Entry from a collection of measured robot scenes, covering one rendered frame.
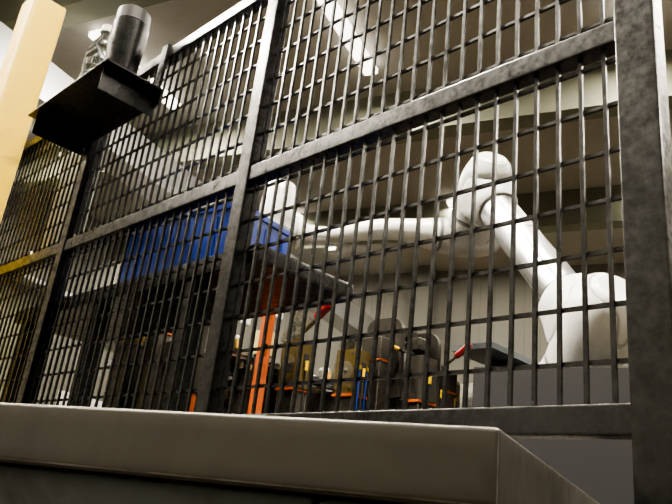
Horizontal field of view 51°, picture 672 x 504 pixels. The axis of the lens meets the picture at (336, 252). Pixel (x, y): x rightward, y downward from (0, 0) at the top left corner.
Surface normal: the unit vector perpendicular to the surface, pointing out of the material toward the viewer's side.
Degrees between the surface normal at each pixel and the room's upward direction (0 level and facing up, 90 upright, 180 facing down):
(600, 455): 90
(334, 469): 90
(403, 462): 90
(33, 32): 90
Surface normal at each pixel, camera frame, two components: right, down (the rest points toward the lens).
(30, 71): 0.72, -0.18
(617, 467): -0.44, -0.37
